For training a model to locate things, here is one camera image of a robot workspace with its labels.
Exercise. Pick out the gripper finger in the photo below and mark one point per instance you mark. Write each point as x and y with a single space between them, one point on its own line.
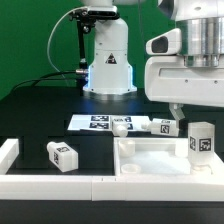
176 111

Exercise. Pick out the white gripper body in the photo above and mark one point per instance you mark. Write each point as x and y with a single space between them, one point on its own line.
168 80

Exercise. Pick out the white square tabletop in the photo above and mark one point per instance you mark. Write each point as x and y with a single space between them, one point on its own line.
154 156

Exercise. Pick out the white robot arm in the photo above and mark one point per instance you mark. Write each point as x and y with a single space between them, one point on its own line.
186 64

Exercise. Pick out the white paper marker sheet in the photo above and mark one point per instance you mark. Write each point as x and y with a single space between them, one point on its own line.
104 122

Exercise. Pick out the white U-shaped fence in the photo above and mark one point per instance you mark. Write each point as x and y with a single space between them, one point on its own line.
193 187

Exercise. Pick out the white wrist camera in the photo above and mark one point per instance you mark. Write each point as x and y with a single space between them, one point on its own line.
169 43

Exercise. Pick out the black camera on stand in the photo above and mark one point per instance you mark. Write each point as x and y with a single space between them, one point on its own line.
86 17

